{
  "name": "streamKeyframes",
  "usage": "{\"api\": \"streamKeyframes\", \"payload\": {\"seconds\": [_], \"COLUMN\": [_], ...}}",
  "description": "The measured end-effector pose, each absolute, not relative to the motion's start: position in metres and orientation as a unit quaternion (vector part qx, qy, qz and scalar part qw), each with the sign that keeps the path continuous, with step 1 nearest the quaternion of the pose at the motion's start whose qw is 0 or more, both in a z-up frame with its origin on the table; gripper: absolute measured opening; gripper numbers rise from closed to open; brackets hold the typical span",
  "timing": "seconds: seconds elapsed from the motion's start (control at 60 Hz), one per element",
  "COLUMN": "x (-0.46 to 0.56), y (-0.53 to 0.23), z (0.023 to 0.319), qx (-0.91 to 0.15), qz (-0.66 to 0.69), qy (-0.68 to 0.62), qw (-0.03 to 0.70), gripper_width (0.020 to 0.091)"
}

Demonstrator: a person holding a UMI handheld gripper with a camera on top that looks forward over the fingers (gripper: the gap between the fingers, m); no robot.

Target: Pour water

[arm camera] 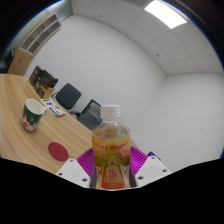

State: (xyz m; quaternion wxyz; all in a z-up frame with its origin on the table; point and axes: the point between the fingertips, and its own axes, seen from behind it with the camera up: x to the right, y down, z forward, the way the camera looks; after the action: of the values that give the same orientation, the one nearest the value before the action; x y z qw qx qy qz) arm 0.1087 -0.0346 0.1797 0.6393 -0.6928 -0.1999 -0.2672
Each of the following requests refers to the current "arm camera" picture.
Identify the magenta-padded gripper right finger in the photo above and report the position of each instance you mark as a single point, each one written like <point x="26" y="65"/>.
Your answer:
<point x="151" y="170"/>

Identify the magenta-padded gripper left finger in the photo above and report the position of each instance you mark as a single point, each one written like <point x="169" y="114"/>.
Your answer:
<point x="74" y="172"/>

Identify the yellow-labelled drink bottle white cap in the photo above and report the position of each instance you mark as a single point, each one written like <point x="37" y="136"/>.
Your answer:
<point x="111" y="156"/>

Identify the flat round red coaster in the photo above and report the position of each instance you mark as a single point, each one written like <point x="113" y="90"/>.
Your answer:
<point x="58" y="151"/>

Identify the black mesh office chair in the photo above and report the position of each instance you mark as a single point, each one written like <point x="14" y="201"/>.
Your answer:
<point x="90" y="115"/>

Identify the white printed leaflet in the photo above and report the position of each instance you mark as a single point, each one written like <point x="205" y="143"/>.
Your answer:
<point x="52" y="106"/>

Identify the green patterned white mug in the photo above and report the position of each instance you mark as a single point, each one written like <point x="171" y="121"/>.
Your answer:
<point x="30" y="116"/>

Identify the black padded office chair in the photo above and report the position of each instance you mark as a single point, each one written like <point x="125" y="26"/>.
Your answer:
<point x="68" y="96"/>

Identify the brown cardboard box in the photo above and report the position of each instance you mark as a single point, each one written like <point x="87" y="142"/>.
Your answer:
<point x="45" y="91"/>

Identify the wide dark box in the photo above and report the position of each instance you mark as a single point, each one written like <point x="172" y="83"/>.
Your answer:
<point x="49" y="79"/>

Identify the small dark box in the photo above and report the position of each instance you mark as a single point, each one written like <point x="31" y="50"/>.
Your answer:
<point x="34" y="75"/>

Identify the large ceiling light panel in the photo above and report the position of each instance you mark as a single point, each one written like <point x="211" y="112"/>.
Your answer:
<point x="165" y="14"/>

